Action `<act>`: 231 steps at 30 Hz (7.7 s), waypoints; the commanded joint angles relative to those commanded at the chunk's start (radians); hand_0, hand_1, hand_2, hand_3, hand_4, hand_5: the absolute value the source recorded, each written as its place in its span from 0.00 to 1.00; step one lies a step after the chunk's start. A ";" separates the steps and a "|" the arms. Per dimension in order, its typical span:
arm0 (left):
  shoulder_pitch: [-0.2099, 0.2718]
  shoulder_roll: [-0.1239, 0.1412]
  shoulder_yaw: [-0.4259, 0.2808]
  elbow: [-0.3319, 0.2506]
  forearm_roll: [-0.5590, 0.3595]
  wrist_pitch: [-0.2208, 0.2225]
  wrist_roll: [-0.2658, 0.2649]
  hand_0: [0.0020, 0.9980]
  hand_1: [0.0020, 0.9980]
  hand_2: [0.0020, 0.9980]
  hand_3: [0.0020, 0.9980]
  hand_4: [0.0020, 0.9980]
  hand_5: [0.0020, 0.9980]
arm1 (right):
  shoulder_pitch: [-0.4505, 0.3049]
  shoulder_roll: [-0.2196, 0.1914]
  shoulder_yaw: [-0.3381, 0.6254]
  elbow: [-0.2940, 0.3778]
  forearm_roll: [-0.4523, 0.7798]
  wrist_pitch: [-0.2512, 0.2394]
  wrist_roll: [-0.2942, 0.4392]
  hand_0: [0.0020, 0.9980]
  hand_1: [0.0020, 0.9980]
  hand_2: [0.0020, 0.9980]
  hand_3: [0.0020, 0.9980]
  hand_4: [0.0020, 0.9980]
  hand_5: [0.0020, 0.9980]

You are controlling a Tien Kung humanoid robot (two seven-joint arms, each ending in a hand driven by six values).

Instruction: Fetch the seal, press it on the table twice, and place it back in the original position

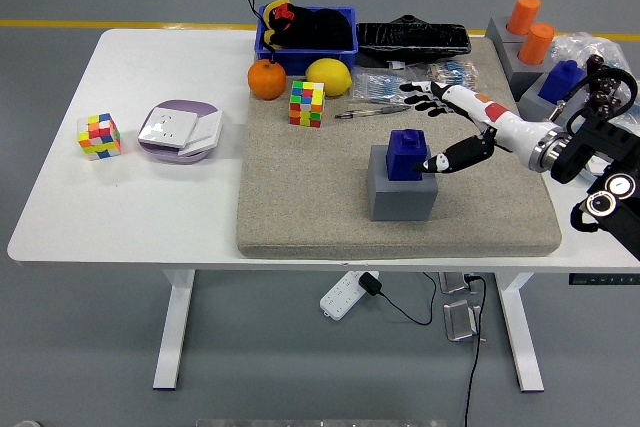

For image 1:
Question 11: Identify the grey seal holder block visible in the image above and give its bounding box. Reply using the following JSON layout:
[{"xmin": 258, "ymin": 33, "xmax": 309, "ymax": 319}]
[
  {"xmin": 502, "ymin": 39, "xmax": 556, "ymax": 101},
  {"xmin": 484, "ymin": 16, "xmax": 526, "ymax": 48},
  {"xmin": 517, "ymin": 72, "xmax": 589, "ymax": 124},
  {"xmin": 367, "ymin": 144, "xmax": 440, "ymax": 222}
]

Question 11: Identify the clear bag of resistors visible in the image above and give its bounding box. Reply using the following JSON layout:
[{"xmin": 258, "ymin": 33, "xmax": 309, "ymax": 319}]
[
  {"xmin": 349, "ymin": 68, "xmax": 426, "ymax": 107},
  {"xmin": 424, "ymin": 61, "xmax": 482, "ymax": 93}
]

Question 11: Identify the white power strip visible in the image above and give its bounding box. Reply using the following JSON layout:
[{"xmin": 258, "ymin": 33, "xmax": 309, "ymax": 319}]
[{"xmin": 319, "ymin": 270, "xmax": 380, "ymax": 322}]

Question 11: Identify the grey-brown table mat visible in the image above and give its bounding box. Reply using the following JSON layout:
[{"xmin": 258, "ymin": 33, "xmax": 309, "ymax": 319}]
[{"xmin": 235, "ymin": 35, "xmax": 562, "ymax": 261}]

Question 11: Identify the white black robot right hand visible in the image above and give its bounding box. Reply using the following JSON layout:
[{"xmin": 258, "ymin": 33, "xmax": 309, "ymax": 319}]
[{"xmin": 398, "ymin": 80, "xmax": 551, "ymax": 176}]

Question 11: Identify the thin black adapter cable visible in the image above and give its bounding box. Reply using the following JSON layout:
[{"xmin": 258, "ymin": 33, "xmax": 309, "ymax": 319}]
[{"xmin": 377, "ymin": 271, "xmax": 436, "ymax": 327}]

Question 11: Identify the black pouch with yellow trim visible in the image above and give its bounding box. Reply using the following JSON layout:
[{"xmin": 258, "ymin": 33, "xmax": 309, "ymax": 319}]
[{"xmin": 243, "ymin": 0, "xmax": 354, "ymax": 52}]

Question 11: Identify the white wall socket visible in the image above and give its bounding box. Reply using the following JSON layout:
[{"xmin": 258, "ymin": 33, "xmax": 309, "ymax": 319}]
[{"xmin": 137, "ymin": 106, "xmax": 200, "ymax": 149}]

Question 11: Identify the purple plate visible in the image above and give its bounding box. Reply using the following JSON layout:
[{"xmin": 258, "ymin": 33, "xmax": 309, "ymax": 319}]
[{"xmin": 137, "ymin": 99, "xmax": 223, "ymax": 166}]

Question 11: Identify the clear plastic bag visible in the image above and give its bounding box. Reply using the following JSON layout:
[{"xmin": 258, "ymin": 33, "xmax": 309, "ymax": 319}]
[{"xmin": 549, "ymin": 31, "xmax": 640, "ymax": 79}]

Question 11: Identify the black table control panel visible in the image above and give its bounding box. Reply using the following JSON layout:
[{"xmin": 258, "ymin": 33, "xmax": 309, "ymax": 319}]
[{"xmin": 568, "ymin": 272, "xmax": 640, "ymax": 286}]

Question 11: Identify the white table leg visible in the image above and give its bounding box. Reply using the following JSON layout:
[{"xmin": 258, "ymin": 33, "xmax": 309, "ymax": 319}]
[
  {"xmin": 494, "ymin": 271, "xmax": 545, "ymax": 393},
  {"xmin": 152, "ymin": 269, "xmax": 196, "ymax": 391}
]

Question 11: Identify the yellow lemon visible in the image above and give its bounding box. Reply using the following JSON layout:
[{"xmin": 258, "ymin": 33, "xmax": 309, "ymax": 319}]
[{"xmin": 305, "ymin": 57, "xmax": 353, "ymax": 97}]

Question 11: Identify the orange cylinder seal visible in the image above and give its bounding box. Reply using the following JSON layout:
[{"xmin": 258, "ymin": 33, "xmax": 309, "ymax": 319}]
[
  {"xmin": 506, "ymin": 0, "xmax": 542, "ymax": 34},
  {"xmin": 517, "ymin": 22, "xmax": 556, "ymax": 66}
]

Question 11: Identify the white switch panel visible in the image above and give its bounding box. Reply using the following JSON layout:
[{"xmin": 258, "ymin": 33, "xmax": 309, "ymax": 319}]
[{"xmin": 177, "ymin": 109, "xmax": 224, "ymax": 157}]

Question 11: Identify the multicolour puzzle cube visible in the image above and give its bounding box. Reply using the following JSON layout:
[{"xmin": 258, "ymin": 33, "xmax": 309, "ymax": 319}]
[
  {"xmin": 76, "ymin": 112, "xmax": 123, "ymax": 162},
  {"xmin": 288, "ymin": 79, "xmax": 326, "ymax": 129}
]

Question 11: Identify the black wrapped long bundle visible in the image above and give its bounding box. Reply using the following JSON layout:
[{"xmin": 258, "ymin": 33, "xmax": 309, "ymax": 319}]
[{"xmin": 355, "ymin": 13, "xmax": 472, "ymax": 62}]

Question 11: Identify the black power cable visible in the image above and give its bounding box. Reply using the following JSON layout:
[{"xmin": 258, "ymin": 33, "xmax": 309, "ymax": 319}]
[{"xmin": 462, "ymin": 274, "xmax": 487, "ymax": 421}]

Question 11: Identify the blue plastic bin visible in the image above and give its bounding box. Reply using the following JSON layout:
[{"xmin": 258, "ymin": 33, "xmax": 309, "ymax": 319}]
[{"xmin": 253, "ymin": 5, "xmax": 359, "ymax": 77}]

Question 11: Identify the black power adapter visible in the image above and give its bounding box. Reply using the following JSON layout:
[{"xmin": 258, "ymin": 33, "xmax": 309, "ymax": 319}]
[{"xmin": 359, "ymin": 271, "xmax": 384, "ymax": 297}]

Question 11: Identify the orange fruit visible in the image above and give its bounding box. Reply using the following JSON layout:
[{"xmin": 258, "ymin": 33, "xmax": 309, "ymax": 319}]
[{"xmin": 247, "ymin": 58, "xmax": 288, "ymax": 101}]

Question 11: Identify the grey ballpoint pen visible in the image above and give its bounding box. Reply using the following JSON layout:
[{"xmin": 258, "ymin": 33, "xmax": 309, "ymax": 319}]
[{"xmin": 333, "ymin": 104, "xmax": 409, "ymax": 121}]

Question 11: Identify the silver metal bracket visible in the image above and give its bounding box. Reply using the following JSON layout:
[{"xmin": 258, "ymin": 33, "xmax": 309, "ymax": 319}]
[
  {"xmin": 438, "ymin": 271, "xmax": 476, "ymax": 296},
  {"xmin": 443, "ymin": 299, "xmax": 484, "ymax": 344}
]

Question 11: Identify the blue square seal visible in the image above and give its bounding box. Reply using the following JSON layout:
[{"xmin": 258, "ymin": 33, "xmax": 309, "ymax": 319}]
[
  {"xmin": 537, "ymin": 59, "xmax": 585, "ymax": 108},
  {"xmin": 385, "ymin": 128, "xmax": 432, "ymax": 182}
]

